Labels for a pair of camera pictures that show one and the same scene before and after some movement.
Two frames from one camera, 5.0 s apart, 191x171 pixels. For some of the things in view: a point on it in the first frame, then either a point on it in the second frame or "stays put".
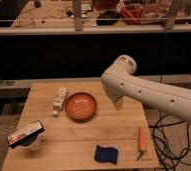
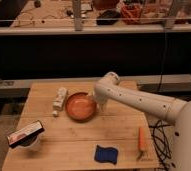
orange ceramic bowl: (81, 107) stays put
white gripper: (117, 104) -> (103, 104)
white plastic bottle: (60, 100) stays put
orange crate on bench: (131, 14) stays put
